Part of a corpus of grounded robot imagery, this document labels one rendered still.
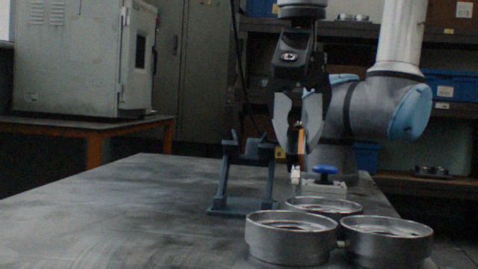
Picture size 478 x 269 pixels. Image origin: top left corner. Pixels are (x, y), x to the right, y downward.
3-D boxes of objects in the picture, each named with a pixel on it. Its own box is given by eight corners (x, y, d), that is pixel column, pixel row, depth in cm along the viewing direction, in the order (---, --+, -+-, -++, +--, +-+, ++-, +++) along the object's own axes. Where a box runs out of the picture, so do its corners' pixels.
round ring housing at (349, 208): (370, 246, 75) (373, 214, 75) (288, 241, 74) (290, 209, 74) (349, 226, 85) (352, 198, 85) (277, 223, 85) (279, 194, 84)
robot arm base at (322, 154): (290, 173, 138) (293, 131, 137) (355, 178, 136) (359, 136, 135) (287, 183, 123) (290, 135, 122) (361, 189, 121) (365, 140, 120)
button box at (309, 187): (345, 217, 92) (347, 186, 91) (299, 213, 93) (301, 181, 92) (342, 207, 100) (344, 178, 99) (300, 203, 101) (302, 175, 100)
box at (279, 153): (302, 169, 422) (306, 117, 419) (233, 165, 423) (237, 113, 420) (298, 163, 462) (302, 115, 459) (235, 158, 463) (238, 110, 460)
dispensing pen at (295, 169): (280, 202, 79) (288, 113, 90) (284, 220, 82) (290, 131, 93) (297, 202, 78) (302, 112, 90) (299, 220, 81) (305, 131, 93)
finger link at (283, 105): (292, 149, 94) (300, 91, 93) (287, 154, 88) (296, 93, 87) (272, 146, 94) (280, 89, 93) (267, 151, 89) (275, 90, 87)
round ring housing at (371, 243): (396, 246, 75) (399, 214, 75) (449, 273, 65) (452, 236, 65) (322, 248, 72) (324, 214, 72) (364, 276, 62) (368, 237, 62)
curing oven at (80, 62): (129, 125, 287) (137, -11, 283) (10, 116, 294) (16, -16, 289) (161, 119, 349) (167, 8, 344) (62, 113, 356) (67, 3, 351)
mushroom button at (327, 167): (335, 199, 93) (337, 167, 93) (310, 196, 94) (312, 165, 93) (334, 194, 97) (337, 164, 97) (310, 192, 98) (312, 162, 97)
